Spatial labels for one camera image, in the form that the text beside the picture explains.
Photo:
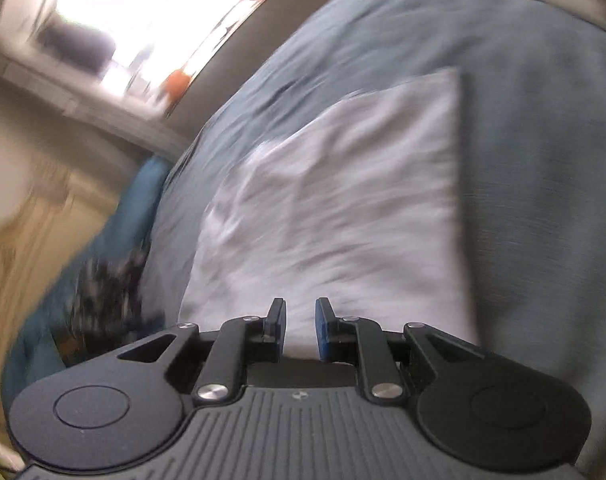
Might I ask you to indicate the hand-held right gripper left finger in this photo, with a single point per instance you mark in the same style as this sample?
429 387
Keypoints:
279 330

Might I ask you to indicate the blue pillow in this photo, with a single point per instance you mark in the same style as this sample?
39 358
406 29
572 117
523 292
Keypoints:
138 205

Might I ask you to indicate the white button shirt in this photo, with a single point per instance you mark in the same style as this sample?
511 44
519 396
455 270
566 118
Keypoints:
333 200

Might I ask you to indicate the cream headboard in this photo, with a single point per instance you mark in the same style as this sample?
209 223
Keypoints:
28 270

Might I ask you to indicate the grey blanket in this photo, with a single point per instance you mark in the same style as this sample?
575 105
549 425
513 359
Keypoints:
533 160

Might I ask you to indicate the orange bag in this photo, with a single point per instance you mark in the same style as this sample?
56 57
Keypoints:
175 85

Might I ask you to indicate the window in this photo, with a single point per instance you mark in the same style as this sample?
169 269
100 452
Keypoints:
143 15

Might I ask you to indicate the black and white plaid shirt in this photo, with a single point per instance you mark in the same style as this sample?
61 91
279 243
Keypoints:
108 295

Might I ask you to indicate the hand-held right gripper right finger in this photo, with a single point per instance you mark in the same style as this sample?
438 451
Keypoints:
323 330

